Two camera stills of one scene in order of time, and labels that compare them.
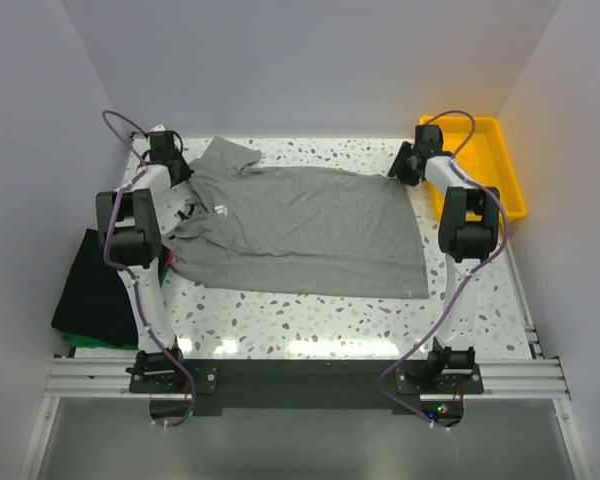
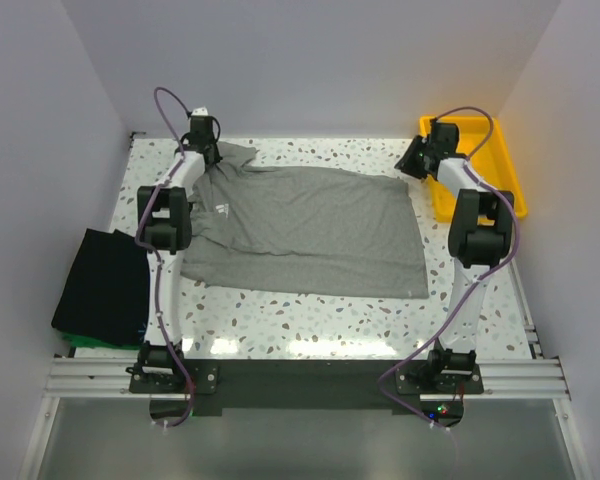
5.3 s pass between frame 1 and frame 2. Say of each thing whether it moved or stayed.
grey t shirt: stayed
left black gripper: moved
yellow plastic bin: stayed
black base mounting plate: stayed
